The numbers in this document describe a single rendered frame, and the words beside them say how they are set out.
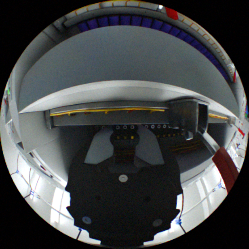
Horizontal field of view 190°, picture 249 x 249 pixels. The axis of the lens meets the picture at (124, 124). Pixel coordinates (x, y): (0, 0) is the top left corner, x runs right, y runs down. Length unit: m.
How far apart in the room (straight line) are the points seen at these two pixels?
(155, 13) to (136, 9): 0.03
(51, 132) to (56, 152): 0.04
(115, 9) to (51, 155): 0.26
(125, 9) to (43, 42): 0.14
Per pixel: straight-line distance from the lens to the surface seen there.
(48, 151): 0.15
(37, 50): 0.17
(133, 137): 0.23
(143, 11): 0.18
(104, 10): 0.18
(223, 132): 0.50
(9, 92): 0.17
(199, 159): 0.35
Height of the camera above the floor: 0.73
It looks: 30 degrees up
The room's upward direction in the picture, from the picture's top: 180 degrees clockwise
